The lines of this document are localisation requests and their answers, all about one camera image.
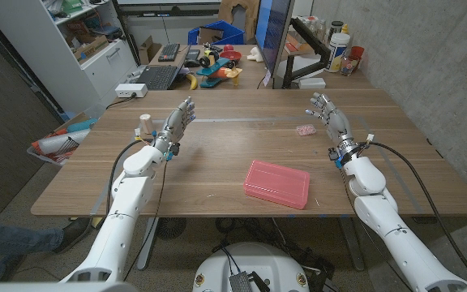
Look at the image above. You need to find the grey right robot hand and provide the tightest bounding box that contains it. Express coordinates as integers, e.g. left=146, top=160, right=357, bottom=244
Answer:
left=304, top=92, right=359, bottom=154

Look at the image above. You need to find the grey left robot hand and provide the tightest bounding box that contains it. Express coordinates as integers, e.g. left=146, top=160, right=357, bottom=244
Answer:
left=153, top=96, right=197, bottom=154

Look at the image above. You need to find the pink plastic pencil case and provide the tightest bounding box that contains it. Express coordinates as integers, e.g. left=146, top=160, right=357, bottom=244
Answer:
left=242, top=159, right=311, bottom=211

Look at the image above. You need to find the beige small cup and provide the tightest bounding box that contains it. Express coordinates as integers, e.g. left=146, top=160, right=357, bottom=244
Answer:
left=139, top=113, right=156, bottom=135

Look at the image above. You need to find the small pink patterned packet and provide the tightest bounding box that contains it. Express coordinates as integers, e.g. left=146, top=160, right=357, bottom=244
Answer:
left=295, top=123, right=317, bottom=137

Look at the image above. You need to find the small white box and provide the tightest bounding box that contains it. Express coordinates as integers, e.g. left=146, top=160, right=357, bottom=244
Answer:
left=298, top=77, right=327, bottom=90

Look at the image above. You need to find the black laptop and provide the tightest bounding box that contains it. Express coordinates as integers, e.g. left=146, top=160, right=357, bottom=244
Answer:
left=135, top=44, right=192, bottom=91

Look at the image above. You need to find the white power strip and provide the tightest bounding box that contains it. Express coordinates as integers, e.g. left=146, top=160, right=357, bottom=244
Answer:
left=114, top=83, right=148, bottom=99

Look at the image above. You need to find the colourful toy airplane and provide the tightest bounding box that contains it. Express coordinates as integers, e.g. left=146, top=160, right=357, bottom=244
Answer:
left=195, top=42, right=243, bottom=88

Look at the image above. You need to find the black keyboard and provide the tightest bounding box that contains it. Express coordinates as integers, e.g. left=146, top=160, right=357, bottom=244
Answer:
left=157, top=43, right=181, bottom=62

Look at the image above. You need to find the white supplement jar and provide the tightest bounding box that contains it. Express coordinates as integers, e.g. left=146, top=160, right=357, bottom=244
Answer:
left=325, top=32, right=351, bottom=74

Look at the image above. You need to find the red cup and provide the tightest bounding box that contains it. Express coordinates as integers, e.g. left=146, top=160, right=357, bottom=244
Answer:
left=349, top=45, right=366, bottom=68

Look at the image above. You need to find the open brown cardboard box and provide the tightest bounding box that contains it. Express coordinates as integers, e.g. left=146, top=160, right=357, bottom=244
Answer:
left=138, top=35, right=162, bottom=65

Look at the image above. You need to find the red bowl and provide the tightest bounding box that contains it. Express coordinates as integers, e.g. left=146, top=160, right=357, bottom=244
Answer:
left=219, top=49, right=243, bottom=62

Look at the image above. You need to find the dark lidded bottle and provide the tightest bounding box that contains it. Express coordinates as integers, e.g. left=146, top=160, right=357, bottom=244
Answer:
left=328, top=20, right=345, bottom=41

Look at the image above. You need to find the teal foam item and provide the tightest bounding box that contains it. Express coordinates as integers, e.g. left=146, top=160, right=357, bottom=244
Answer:
left=66, top=117, right=98, bottom=133

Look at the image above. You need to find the white plush toy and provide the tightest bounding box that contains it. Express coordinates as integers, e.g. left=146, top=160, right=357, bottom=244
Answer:
left=246, top=46, right=265, bottom=63

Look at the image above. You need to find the blue plastic bin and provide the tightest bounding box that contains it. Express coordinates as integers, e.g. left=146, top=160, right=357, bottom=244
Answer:
left=187, top=19, right=246, bottom=46

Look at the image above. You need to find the flat cardboard box with label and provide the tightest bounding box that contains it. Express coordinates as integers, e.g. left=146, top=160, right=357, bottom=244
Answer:
left=73, top=35, right=109, bottom=62

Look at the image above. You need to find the black framed whiteboard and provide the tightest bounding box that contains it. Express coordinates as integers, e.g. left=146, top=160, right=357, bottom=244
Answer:
left=111, top=0, right=223, bottom=19

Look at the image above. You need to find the white foam roll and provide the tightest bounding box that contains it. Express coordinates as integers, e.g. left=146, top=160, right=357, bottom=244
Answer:
left=34, top=128, right=92, bottom=157

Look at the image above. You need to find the large computer monitor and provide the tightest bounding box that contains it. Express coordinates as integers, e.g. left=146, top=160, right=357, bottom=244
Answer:
left=254, top=0, right=295, bottom=79

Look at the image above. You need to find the grey table leg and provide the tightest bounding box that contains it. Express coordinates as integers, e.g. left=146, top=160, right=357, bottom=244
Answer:
left=338, top=217, right=366, bottom=272
left=135, top=217, right=160, bottom=271

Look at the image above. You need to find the brown cardboard panel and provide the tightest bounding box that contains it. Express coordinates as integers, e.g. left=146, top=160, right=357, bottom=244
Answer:
left=218, top=0, right=261, bottom=41

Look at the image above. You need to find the clear plastic storage bin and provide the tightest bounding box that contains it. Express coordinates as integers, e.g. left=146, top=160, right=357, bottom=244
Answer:
left=26, top=111, right=96, bottom=167

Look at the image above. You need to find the white shelf cabinet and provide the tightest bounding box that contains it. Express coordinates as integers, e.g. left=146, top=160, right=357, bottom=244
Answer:
left=0, top=0, right=138, bottom=115

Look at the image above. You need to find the dark person shoe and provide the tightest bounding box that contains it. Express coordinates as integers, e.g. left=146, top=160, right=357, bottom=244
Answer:
left=53, top=217, right=92, bottom=255

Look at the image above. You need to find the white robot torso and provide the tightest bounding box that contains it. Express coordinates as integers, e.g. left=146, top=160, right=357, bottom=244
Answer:
left=192, top=242, right=311, bottom=292

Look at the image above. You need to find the person leg in jeans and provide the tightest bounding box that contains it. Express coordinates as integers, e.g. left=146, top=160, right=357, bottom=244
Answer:
left=0, top=213, right=65, bottom=283

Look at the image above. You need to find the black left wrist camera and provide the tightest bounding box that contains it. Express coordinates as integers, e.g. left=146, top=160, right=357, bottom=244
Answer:
left=162, top=141, right=181, bottom=161

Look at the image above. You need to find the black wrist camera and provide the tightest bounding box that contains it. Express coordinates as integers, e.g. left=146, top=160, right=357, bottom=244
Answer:
left=328, top=148, right=345, bottom=170
left=162, top=141, right=181, bottom=161

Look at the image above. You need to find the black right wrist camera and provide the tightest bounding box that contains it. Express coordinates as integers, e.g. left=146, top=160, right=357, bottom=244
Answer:
left=328, top=148, right=345, bottom=170

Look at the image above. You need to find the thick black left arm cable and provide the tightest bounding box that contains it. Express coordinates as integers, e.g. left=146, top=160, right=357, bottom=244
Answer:
left=105, top=137, right=153, bottom=216

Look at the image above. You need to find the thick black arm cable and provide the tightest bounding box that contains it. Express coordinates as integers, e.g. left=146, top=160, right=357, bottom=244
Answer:
left=354, top=140, right=467, bottom=283
left=105, top=137, right=153, bottom=216

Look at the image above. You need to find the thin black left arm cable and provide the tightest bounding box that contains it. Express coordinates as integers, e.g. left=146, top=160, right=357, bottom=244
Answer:
left=122, top=160, right=169, bottom=281

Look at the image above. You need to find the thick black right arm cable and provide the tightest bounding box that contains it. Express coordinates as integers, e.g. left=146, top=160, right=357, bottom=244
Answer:
left=354, top=140, right=467, bottom=283

